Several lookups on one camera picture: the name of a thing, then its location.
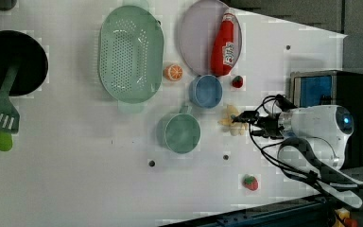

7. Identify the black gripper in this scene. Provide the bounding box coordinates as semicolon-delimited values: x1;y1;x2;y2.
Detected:
233;111;284;139

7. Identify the yellow plush banana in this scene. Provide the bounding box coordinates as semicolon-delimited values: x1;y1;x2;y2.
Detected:
217;104;248;136

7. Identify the green mug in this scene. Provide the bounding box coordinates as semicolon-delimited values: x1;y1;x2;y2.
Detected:
156;105;201;154

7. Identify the small red plush strawberry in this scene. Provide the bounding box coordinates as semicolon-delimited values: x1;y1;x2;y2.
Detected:
232;76;244;88

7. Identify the blue round bowl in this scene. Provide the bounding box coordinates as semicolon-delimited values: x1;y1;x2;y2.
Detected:
188;75;223;109

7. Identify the red strawberry toy near edge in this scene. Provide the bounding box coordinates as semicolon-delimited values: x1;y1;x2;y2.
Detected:
243;175;258;191

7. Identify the red plush ketchup bottle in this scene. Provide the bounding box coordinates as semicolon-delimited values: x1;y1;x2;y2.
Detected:
211;9;235;77

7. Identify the orange slice toy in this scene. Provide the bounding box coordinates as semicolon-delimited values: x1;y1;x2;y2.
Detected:
164;64;183;81

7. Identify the lavender round plate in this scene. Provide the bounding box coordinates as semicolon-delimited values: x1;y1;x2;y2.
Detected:
178;0;242;75

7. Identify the silver black toaster oven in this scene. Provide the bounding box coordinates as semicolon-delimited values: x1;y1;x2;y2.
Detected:
289;70;363;169

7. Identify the green perforated colander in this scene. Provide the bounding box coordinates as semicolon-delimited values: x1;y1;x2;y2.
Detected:
98;0;164;114

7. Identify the yellow red clamp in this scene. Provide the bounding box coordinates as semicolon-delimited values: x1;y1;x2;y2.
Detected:
333;208;359;227

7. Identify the green lime toy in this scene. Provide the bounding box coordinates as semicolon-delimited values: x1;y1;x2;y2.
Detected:
0;131;13;151

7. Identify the green slotted spatula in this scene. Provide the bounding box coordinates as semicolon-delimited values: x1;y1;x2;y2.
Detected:
0;65;20;133

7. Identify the black pan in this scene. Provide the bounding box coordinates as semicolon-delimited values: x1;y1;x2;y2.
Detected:
0;30;48;96

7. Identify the dark round object corner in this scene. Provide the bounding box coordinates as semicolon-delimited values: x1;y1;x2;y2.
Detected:
0;0;17;11

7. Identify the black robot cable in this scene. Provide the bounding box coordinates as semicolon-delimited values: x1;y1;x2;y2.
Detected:
249;94;363;202

